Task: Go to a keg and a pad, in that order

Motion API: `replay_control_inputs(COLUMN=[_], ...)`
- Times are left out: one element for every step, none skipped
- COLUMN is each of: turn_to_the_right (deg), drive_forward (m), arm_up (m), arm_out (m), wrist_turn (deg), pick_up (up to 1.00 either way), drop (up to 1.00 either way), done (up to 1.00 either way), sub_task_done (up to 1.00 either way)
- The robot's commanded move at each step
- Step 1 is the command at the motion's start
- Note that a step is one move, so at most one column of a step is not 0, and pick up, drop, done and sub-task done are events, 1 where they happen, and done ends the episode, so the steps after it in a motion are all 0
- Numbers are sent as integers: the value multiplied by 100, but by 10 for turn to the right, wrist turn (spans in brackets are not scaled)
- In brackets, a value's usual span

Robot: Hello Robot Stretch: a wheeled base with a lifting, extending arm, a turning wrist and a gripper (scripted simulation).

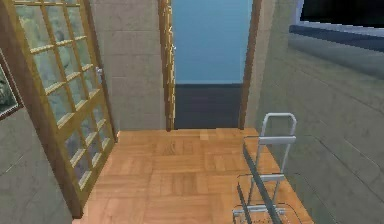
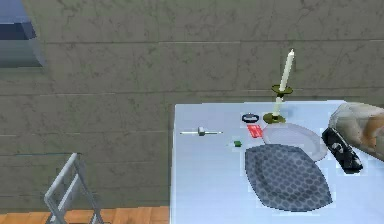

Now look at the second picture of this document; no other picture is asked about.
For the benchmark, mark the white rod with grey block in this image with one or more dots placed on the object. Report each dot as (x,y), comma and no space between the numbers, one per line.
(201,131)

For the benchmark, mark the small green cube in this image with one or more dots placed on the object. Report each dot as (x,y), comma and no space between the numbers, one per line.
(237,143)

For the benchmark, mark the red card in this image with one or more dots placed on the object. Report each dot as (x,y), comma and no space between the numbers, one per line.
(255,131)

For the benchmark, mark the pale blue table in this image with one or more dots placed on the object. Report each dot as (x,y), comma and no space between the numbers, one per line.
(206,180)

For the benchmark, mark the olive green candle holder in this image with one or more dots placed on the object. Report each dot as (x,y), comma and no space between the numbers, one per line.
(277,106)

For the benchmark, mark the white candle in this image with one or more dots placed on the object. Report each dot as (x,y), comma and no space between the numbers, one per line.
(287,70)

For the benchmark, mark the white plate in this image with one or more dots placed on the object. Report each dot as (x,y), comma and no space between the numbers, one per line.
(293,136)

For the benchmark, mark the grey patterned dish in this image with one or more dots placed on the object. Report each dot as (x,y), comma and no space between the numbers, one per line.
(286,176)

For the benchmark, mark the grey chair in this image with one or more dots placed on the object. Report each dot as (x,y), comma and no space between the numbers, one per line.
(71,196)

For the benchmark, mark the black remote control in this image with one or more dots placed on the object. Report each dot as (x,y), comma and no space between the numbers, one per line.
(341,150)

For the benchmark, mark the beige and brown lump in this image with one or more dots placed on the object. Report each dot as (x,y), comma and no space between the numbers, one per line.
(360,126)

